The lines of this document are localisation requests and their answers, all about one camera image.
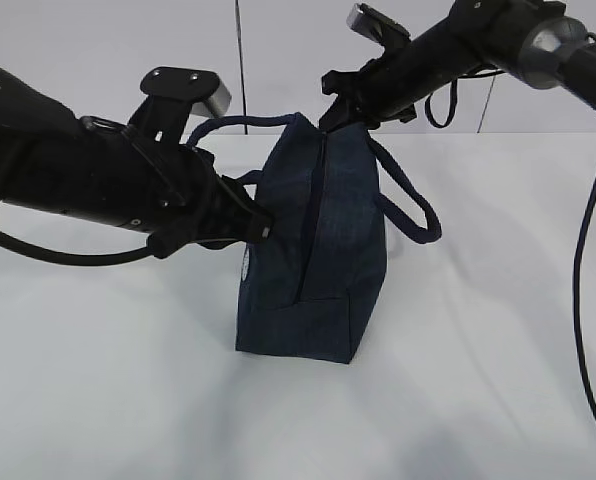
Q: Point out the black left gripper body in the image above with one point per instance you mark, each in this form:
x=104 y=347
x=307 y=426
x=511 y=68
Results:
x=220 y=212

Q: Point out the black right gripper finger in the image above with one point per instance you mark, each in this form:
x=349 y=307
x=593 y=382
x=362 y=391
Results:
x=340 y=114

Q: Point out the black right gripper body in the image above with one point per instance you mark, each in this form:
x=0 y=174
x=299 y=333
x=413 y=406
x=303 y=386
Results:
x=370 y=89

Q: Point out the dark navy lunch bag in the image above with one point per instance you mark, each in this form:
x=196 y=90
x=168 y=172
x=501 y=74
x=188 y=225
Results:
x=309 y=290

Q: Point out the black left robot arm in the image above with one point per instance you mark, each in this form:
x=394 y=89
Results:
x=142 y=175

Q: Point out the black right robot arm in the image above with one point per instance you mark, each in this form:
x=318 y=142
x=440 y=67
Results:
x=533 y=41

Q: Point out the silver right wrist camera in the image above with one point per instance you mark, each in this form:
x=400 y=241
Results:
x=377 y=27

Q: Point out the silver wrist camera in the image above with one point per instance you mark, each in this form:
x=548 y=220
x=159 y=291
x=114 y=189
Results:
x=172 y=96
x=377 y=27

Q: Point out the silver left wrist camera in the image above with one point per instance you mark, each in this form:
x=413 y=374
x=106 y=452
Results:
x=172 y=96

